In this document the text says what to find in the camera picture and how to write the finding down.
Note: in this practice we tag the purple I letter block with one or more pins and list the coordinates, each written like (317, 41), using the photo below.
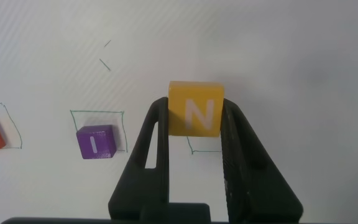
(95, 142)

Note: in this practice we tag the yellow letter block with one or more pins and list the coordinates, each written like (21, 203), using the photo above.
(196, 109)

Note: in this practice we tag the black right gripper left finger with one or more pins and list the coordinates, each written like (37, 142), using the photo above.
(154, 180)

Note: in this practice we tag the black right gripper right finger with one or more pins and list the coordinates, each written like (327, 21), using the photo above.
(250, 174)

